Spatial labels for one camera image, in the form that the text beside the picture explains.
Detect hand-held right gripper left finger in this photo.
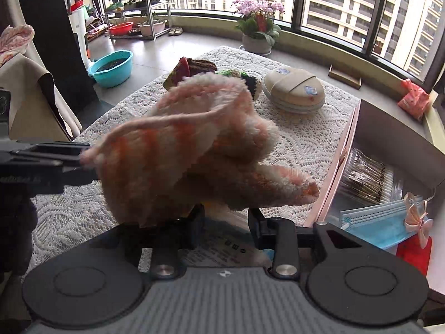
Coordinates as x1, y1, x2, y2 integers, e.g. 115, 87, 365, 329
120, 203, 206, 281

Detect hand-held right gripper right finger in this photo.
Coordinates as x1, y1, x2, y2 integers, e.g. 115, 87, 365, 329
248, 208, 365, 281

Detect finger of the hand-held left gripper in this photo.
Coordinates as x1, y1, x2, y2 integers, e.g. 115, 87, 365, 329
10, 142, 91, 168
60, 166, 101, 186

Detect pink striped fuzzy sock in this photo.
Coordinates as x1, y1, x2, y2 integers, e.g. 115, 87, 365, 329
79, 74, 320, 228

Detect beige oval padded case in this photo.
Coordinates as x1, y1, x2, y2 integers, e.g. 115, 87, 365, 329
262, 67, 326, 114

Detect pink cardboard box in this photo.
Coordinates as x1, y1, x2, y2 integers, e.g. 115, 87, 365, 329
303, 98, 445, 296

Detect crochet doll with green scarf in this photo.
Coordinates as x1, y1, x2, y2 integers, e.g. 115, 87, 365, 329
164, 57, 264, 101

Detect white printed packet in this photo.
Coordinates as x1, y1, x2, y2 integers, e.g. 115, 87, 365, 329
179, 209, 275, 268

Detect beige covered chair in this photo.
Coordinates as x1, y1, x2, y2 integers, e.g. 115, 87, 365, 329
0, 54, 82, 143

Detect white lace tablecloth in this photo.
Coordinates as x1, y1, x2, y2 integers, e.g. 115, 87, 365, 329
26, 45, 360, 275

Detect teal plastic basin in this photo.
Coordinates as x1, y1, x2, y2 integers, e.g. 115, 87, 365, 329
88, 50, 134, 88

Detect pink patterned cloth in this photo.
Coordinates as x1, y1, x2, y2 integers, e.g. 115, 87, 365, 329
0, 25, 35, 67

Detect white floor appliance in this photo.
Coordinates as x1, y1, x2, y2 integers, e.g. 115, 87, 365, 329
68, 7, 92, 70

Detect blue face masks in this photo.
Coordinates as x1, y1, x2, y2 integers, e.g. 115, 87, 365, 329
339, 197, 433, 251

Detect clear pack of cotton swabs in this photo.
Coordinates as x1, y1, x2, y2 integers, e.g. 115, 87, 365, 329
339, 148, 406, 206

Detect red plastic basin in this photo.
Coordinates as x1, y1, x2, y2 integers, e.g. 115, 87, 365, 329
108, 21, 134, 36

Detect white rectangular planter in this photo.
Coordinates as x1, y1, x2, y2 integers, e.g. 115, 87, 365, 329
138, 20, 167, 37

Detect red packet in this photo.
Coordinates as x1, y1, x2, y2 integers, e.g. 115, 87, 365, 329
395, 236, 432, 277

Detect pink ribbon bow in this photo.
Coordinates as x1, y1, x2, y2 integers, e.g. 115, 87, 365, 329
403, 192, 435, 249

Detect row of shoes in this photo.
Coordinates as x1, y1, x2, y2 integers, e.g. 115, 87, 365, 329
104, 0, 164, 11

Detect metal shoe rack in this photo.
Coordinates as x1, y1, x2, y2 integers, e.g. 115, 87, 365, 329
99, 0, 172, 40

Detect small wooden box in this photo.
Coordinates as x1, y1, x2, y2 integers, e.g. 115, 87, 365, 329
328, 64, 362, 89

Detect pink plastic bag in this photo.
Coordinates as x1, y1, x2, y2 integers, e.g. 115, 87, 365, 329
397, 78, 431, 122

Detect potted pink orchid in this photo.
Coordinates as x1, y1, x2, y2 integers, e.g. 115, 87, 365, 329
232, 0, 285, 55

